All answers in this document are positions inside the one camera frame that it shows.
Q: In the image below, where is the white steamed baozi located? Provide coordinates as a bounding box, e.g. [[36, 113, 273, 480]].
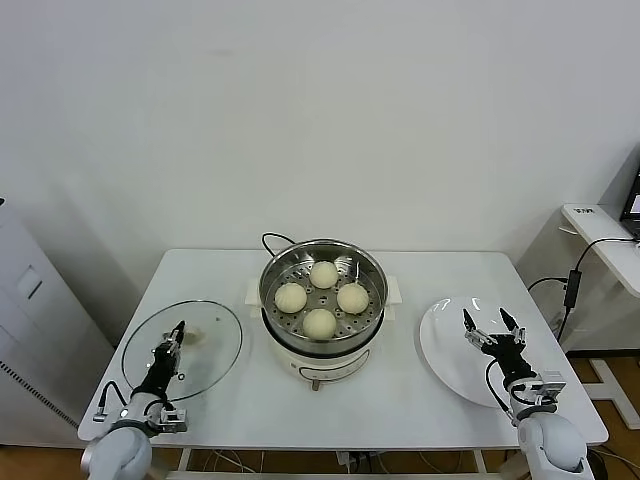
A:
[[336, 283, 370, 315], [309, 260, 339, 290], [273, 282, 308, 315], [302, 308, 338, 341]]

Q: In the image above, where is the white table leg frame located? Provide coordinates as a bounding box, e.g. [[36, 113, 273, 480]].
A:
[[164, 448, 494, 476]]

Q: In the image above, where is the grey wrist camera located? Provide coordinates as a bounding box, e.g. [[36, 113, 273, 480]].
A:
[[158, 407, 189, 434], [530, 368, 567, 404]]

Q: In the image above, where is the black looped side cable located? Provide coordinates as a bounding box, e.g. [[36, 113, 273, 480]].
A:
[[527, 277, 569, 292]]

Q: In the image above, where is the white round plate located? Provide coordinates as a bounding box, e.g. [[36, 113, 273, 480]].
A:
[[418, 295, 539, 409]]

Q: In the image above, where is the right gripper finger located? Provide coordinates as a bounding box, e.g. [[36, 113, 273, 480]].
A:
[[499, 307, 528, 344], [462, 308, 494, 349]]

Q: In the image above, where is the black laptop hub cable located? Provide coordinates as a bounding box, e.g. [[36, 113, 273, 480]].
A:
[[574, 237, 640, 274]]

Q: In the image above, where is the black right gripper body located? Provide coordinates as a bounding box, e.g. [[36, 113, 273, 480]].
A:
[[481, 333, 539, 387]]

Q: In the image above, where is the black laptop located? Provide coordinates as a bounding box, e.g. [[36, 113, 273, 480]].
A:
[[618, 167, 640, 224]]

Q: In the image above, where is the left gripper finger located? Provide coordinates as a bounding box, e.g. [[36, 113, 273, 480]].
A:
[[161, 320, 187, 358]]

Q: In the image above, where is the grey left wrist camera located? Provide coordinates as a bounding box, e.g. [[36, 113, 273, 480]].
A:
[[158, 407, 189, 434]]

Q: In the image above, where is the black cooker power cord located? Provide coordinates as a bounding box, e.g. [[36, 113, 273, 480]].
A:
[[261, 231, 296, 259]]

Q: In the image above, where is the steel perforated steamer basket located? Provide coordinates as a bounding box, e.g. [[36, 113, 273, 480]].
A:
[[258, 239, 389, 354]]

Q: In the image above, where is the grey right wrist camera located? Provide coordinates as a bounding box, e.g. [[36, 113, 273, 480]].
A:
[[530, 368, 567, 404]]

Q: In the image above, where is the glass pot lid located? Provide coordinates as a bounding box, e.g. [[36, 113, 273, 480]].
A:
[[121, 299, 245, 404]]

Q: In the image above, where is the white floor cabinet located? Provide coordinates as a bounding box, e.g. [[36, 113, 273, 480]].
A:
[[0, 197, 115, 446]]

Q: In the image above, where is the white electric cooker base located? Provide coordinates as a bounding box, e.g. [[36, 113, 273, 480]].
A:
[[244, 273, 404, 394]]

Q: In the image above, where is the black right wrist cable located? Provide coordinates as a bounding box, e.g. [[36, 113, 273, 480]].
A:
[[484, 362, 521, 426]]

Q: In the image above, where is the dark grey USB hub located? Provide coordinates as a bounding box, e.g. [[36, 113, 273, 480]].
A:
[[563, 269, 582, 309]]

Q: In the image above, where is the white cable bundle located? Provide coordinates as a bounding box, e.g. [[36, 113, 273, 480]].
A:
[[207, 448, 264, 472]]

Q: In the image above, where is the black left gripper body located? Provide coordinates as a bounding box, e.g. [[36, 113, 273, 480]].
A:
[[139, 349, 181, 397]]

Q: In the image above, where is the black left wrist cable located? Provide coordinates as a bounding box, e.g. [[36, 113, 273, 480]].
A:
[[92, 382, 131, 421]]

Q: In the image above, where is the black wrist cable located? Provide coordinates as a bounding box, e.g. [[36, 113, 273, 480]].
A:
[[92, 382, 131, 421], [484, 362, 521, 426]]

